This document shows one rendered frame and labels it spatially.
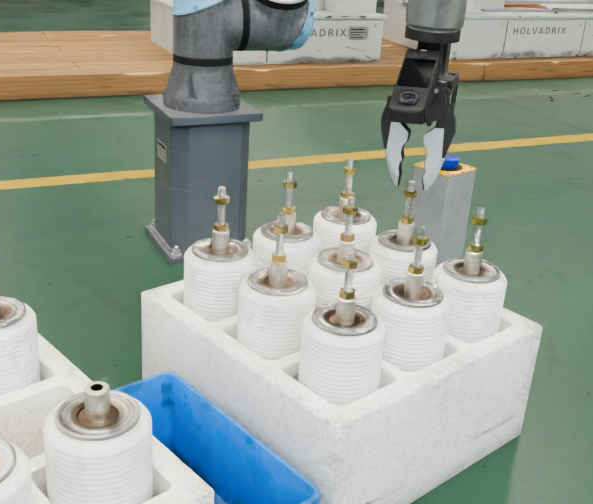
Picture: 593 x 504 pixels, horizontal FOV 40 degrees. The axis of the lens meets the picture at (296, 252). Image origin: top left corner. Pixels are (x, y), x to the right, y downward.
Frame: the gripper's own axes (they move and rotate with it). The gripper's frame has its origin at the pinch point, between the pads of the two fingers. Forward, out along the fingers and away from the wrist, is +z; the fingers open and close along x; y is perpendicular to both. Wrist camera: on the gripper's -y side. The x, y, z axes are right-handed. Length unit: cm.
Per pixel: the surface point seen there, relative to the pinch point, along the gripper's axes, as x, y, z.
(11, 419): 31, -47, 19
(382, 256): 2.0, -3.7, 10.4
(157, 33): 150, 202, 22
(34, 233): 83, 27, 34
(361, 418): -4.0, -33.0, 16.8
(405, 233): -0.2, -0.4, 7.7
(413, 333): -6.2, -19.8, 12.3
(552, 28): -1, 291, 14
